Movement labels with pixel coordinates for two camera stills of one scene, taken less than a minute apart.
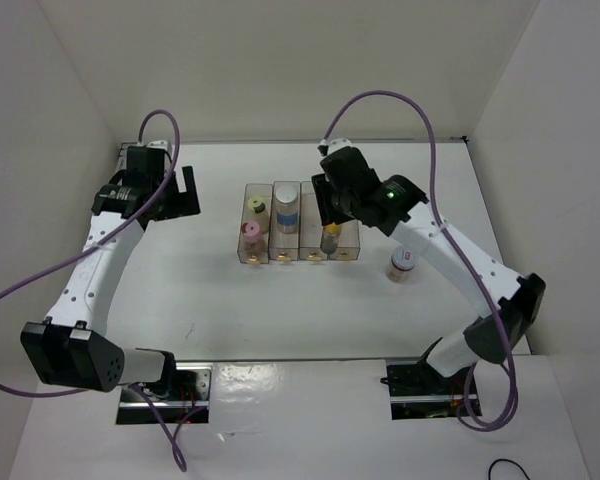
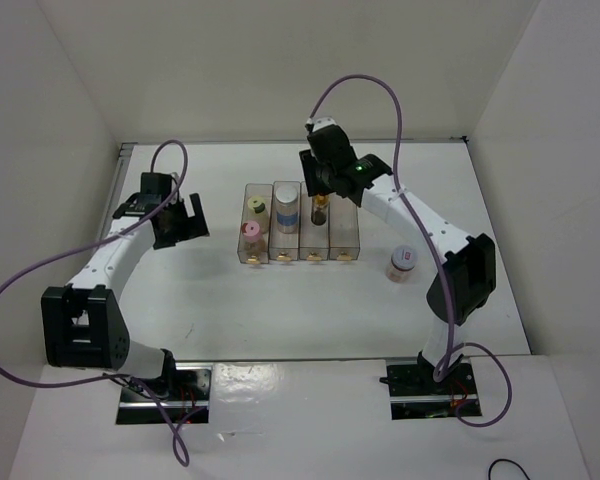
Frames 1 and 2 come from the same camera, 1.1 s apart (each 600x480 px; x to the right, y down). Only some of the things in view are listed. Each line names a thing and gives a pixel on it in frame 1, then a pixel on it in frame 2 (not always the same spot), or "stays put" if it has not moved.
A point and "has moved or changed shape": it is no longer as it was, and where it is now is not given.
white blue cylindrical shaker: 287,208 stays put
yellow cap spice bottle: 257,211 stays put
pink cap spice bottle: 254,243 stays put
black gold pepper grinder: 330,238 has moved or changed shape
